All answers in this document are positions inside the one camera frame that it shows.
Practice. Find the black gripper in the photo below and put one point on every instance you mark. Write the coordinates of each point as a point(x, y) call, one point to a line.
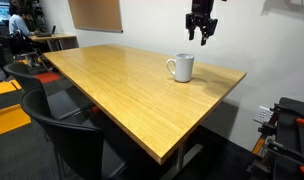
point(200, 16)

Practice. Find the white ceramic cup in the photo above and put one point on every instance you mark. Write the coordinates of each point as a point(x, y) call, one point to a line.
point(181, 67)

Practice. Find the brown cork notice board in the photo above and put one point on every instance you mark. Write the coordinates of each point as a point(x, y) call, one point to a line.
point(101, 15)

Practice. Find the black orange rear clamp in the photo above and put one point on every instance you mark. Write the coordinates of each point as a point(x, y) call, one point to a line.
point(289, 114)

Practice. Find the black orange clamp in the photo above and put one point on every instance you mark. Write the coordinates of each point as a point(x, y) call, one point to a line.
point(280, 150)
point(289, 114)

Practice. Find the black orange front clamp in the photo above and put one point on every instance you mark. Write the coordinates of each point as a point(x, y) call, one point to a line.
point(280, 150)

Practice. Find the wooden desk in background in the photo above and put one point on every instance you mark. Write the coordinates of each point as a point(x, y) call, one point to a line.
point(58, 38)

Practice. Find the black chair near table right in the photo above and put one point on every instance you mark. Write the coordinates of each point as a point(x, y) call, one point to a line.
point(62, 104)

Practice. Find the black chair table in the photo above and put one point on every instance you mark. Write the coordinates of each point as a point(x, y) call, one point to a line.
point(62, 104)
point(81, 147)

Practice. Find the black laptop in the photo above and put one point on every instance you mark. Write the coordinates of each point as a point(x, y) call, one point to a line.
point(47, 34)

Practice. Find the black chair near table left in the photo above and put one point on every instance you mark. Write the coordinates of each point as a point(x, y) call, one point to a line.
point(81, 147)

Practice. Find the seated person in blue shirt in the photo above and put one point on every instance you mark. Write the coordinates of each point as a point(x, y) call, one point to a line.
point(18, 22)

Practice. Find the white wall power outlet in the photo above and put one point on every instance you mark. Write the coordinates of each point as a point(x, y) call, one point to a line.
point(262, 115)

